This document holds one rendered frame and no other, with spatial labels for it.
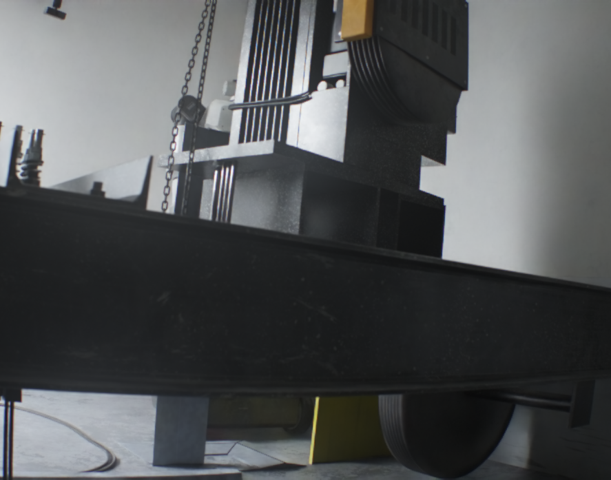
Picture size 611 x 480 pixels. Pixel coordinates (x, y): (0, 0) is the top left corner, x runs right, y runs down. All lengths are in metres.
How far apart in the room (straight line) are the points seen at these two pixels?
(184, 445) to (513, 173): 1.62
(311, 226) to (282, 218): 0.30
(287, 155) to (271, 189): 0.16
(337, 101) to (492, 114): 1.27
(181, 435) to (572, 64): 1.98
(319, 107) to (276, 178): 0.24
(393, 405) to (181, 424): 0.66
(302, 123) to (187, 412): 0.96
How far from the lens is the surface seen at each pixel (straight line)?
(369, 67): 1.68
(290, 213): 1.57
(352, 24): 1.64
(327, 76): 1.82
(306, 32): 1.89
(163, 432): 2.11
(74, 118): 3.88
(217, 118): 2.88
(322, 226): 1.84
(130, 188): 0.95
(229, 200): 1.60
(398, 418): 1.99
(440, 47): 1.88
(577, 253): 2.53
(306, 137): 1.77
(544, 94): 2.76
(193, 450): 2.19
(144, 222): 0.97
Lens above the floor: 0.56
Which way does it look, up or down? 5 degrees up
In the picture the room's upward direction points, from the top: 6 degrees clockwise
